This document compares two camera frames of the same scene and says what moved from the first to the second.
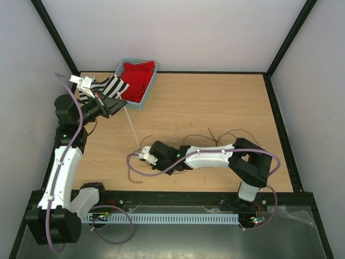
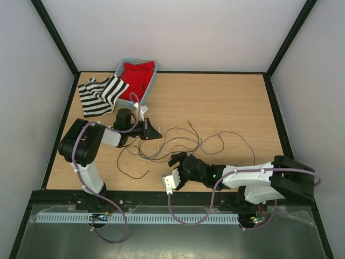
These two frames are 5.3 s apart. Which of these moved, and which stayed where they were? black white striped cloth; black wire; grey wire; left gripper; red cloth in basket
Moved: grey wire; left gripper; black wire
Stayed: red cloth in basket; black white striped cloth
